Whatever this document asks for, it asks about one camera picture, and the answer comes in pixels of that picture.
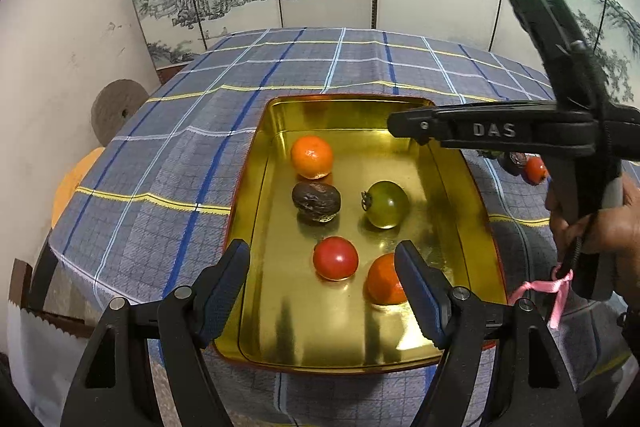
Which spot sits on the plaid tablecloth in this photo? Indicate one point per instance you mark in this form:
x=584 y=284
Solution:
x=175 y=167

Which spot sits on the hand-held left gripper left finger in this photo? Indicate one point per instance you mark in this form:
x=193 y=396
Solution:
x=222 y=292

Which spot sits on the dark wrinkled passion fruit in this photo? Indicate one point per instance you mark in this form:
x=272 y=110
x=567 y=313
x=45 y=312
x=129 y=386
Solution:
x=316 y=202
x=514 y=162

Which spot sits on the red and gold tin box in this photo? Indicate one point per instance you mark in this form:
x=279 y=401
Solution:
x=300 y=322

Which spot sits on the orange persimmon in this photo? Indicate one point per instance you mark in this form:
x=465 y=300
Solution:
x=535 y=169

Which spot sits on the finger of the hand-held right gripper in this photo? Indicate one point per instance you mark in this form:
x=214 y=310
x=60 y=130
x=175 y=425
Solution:
x=412 y=124

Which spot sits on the person's right hand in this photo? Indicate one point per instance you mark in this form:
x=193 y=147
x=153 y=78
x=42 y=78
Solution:
x=617 y=234

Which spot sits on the orange mandarin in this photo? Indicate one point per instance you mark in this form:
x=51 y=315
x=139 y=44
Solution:
x=312 y=157

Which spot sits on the white paper bag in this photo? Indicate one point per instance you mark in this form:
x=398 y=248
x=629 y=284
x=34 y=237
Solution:
x=40 y=357

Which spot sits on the orange round object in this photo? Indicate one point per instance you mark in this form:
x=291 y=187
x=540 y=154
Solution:
x=70 y=187

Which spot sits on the reddish orange tangerine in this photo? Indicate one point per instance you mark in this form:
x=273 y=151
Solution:
x=382 y=287

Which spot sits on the pink ribbon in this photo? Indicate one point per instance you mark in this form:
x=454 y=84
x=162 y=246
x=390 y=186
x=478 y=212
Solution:
x=537 y=285

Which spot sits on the red tomato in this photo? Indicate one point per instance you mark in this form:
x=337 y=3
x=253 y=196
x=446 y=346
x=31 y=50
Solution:
x=335 y=258

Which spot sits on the round grey disc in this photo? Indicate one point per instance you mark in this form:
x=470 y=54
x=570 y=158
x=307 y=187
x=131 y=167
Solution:
x=117 y=109

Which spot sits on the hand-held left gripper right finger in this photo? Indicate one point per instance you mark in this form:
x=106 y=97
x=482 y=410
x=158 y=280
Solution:
x=420 y=292

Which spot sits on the large green tomato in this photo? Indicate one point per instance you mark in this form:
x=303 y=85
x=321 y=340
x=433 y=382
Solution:
x=386 y=205

